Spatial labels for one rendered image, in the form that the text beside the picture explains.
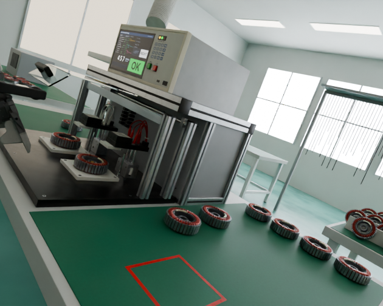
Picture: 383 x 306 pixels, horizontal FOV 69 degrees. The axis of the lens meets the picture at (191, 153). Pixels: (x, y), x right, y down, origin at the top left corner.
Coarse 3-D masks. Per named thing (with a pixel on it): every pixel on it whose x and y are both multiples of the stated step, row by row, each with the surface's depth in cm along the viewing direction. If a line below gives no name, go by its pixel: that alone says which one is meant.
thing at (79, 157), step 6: (78, 156) 93; (84, 156) 96; (90, 156) 98; (96, 156) 100; (78, 162) 91; (84, 162) 91; (90, 162) 92; (96, 162) 97; (102, 162) 97; (78, 168) 91; (84, 168) 91; (90, 168) 91; (96, 168) 92; (102, 168) 93
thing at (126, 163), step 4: (120, 160) 106; (124, 160) 105; (124, 164) 104; (128, 164) 102; (132, 164) 104; (136, 164) 106; (116, 168) 107; (124, 168) 104; (128, 168) 103; (136, 168) 105; (120, 172) 105; (124, 172) 103; (128, 172) 103; (132, 172) 105; (136, 172) 106; (124, 176) 103; (128, 176) 104; (132, 176) 105
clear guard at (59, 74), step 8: (48, 64) 106; (32, 72) 103; (40, 72) 101; (56, 72) 97; (64, 72) 94; (72, 72) 106; (40, 80) 95; (48, 80) 93; (56, 80) 91; (88, 80) 97; (96, 80) 112; (112, 88) 104; (120, 88) 120; (136, 96) 112
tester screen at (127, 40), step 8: (120, 32) 118; (128, 32) 114; (120, 40) 117; (128, 40) 113; (136, 40) 109; (144, 40) 106; (152, 40) 102; (120, 48) 116; (128, 48) 112; (144, 48) 105; (128, 56) 112; (136, 56) 108; (128, 64) 111; (144, 64) 104
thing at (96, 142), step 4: (96, 140) 120; (92, 144) 122; (96, 144) 120; (100, 144) 119; (92, 148) 121; (96, 148) 119; (100, 148) 120; (104, 148) 121; (96, 152) 119; (100, 152) 120; (104, 152) 122
